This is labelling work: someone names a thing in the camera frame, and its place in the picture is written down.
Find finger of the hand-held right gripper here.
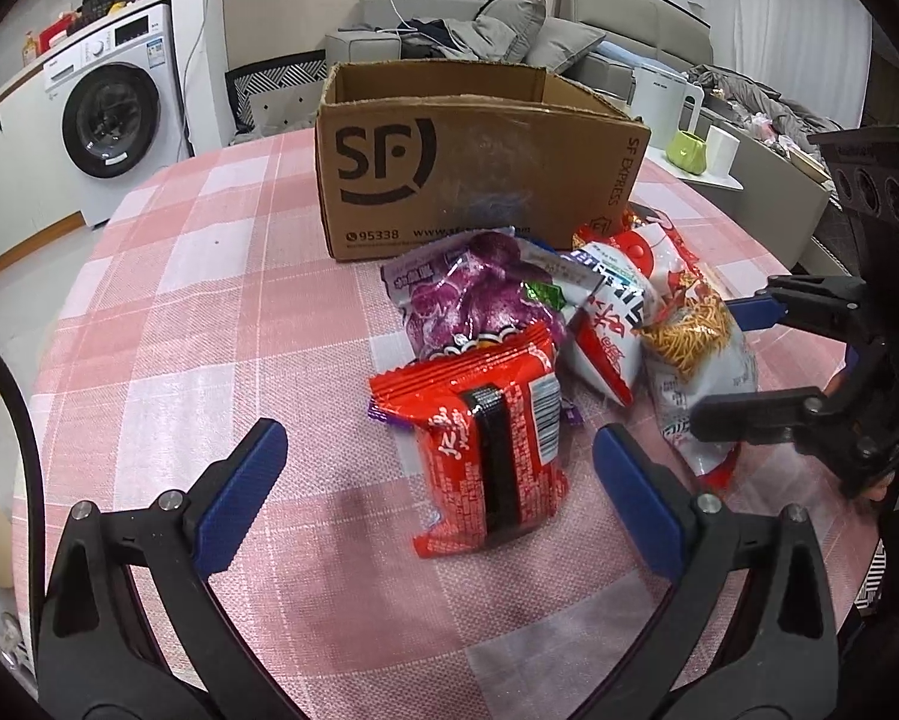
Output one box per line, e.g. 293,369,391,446
723,274,889,350
691,386,899,497

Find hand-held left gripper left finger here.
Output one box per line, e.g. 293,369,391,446
35,418,308,720

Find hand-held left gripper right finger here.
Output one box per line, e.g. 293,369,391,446
576,424,840,720

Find white noodle snack bag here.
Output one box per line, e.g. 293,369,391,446
573,202,761,492

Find red white snack packet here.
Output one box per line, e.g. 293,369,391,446
561,240,656,410

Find red snack packet black stripe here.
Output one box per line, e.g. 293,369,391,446
366,321,579,560

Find purple snack packet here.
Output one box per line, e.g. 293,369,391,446
380,229,593,365

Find brown cardboard box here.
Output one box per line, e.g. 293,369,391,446
314,62,653,262

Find white side table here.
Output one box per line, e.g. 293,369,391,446
644,142,746,192

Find white cup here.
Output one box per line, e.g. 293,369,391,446
704,125,739,179

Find green cup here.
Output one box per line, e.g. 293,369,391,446
665,130,709,176

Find pink plaid tablecloth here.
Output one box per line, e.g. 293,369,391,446
10,120,892,720

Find grey pile of clothes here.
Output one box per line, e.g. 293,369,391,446
685,64,844,143

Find white electric kettle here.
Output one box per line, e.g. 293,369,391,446
633,64,701,132

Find grey sofa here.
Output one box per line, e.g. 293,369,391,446
325,0,716,113

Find grey pillow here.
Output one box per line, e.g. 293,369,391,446
535,17,608,76
475,0,548,61

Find white kitchen cabinet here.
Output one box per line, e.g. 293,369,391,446
0,52,85,275

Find white washing machine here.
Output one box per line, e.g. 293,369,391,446
42,2,191,230

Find dark clothes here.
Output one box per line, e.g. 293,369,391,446
400,15,480,61

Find black cable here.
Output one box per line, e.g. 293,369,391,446
0,319,47,616

